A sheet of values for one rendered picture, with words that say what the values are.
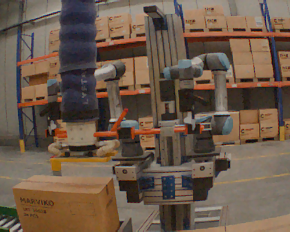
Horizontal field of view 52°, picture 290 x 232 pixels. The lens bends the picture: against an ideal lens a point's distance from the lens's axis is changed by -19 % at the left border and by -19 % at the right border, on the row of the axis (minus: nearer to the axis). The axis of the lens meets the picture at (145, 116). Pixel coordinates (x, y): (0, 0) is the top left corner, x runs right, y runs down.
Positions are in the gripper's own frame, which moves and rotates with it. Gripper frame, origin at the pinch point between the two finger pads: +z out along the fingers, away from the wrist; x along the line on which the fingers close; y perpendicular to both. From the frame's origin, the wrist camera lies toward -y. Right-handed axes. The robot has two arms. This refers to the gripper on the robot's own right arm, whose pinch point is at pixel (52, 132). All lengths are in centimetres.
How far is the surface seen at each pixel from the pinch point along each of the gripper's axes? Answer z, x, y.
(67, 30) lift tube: -59, -37, 27
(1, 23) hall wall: -399, 915, -650
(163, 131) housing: 0, -29, 75
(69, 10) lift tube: -72, -38, 28
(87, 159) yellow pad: 11, -40, 36
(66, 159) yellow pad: 10.8, -40.4, 24.0
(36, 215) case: 47, -42, -4
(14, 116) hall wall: 8, 904, -565
